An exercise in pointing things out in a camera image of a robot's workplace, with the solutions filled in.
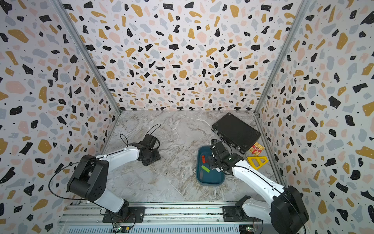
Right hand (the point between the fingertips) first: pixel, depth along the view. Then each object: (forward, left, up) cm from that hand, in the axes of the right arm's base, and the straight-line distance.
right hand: (212, 159), depth 85 cm
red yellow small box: (+12, -31, -8) cm, 34 cm away
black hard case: (+22, -21, -6) cm, 31 cm away
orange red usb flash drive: (+3, +5, -8) cm, 10 cm away
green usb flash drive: (-2, +4, -9) cm, 10 cm away
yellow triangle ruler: (+5, -30, -9) cm, 32 cm away
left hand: (+3, +34, -6) cm, 34 cm away
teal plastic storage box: (-7, +4, -9) cm, 12 cm away
